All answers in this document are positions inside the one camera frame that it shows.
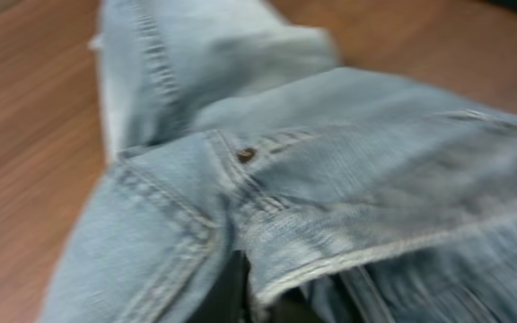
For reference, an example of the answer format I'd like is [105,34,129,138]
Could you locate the light blue jeans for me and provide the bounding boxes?
[39,0,517,323]

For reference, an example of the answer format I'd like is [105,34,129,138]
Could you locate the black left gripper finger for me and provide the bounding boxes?
[187,250,250,323]

